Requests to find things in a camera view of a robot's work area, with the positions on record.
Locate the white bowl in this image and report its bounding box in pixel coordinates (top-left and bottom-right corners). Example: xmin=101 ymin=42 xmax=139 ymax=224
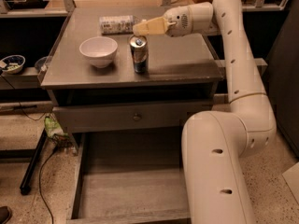
xmin=79 ymin=36 xmax=118 ymax=68

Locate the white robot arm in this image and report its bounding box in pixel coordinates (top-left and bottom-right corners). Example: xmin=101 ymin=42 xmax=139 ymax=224
xmin=133 ymin=0 xmax=277 ymax=224

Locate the redbull can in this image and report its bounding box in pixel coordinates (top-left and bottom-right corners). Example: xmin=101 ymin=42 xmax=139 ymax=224
xmin=129 ymin=35 xmax=149 ymax=74

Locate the closed drawer with knob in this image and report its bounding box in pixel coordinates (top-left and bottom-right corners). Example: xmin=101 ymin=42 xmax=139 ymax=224
xmin=53 ymin=100 xmax=213 ymax=133

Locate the blue patterned bowl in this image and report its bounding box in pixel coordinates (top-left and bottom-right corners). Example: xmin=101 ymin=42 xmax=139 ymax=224
xmin=0 ymin=55 xmax=25 ymax=74

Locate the black floor cable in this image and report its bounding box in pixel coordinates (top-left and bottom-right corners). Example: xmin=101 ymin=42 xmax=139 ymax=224
xmin=37 ymin=145 xmax=60 ymax=224

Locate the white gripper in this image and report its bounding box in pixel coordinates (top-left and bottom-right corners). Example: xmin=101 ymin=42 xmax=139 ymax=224
xmin=133 ymin=6 xmax=192 ymax=37

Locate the green snack bag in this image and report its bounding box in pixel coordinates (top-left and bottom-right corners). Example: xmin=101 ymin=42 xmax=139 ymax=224
xmin=44 ymin=116 xmax=65 ymax=138

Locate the small glass bowl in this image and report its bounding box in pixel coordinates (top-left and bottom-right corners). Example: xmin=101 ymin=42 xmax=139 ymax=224
xmin=35 ymin=56 xmax=52 ymax=72

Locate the grey side shelf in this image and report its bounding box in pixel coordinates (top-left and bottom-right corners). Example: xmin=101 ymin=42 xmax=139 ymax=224
xmin=216 ymin=58 xmax=268 ymax=82

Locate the black metal bar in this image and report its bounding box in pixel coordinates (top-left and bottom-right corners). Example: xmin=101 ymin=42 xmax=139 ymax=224
xmin=20 ymin=131 xmax=47 ymax=195

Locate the open bottom drawer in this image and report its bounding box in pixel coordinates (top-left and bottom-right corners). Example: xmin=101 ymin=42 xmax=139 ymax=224
xmin=66 ymin=127 xmax=191 ymax=224

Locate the brown shoe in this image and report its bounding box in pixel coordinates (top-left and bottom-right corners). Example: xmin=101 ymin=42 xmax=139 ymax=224
xmin=0 ymin=206 xmax=11 ymax=224

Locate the plastic water bottle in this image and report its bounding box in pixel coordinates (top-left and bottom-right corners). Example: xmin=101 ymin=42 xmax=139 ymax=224
xmin=99 ymin=15 xmax=141 ymax=35

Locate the grey drawer cabinet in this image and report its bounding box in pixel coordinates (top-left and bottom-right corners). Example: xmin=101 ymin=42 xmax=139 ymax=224
xmin=41 ymin=7 xmax=223 ymax=147

